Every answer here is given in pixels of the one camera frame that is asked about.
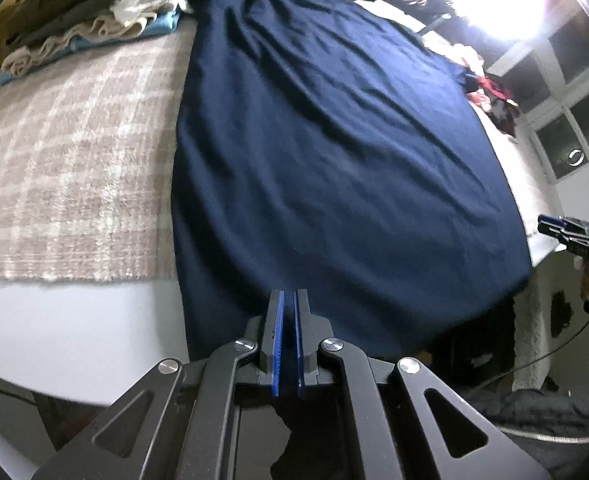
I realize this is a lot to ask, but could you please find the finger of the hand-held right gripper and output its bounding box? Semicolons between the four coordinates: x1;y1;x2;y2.
538;214;589;235
538;229;589;257

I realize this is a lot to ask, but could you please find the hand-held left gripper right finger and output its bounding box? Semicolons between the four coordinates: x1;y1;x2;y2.
294;289;552;480

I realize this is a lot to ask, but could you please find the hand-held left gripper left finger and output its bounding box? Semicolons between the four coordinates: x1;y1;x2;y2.
32;289;286;480

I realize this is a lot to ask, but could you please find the navy blue garment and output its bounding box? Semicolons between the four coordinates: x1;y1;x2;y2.
170;0;534;361

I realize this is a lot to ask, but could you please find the beige plaid mat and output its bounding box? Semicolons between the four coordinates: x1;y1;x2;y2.
0;25;200;283

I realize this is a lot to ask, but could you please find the white folded garment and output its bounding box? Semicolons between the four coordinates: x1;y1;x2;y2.
110;0;201;28

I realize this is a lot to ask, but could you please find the dark brown folded garment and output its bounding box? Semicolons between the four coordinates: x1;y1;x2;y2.
4;0;190;48

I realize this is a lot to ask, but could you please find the ring light on black tripod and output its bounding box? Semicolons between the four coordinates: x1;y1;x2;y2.
414;0;547;48

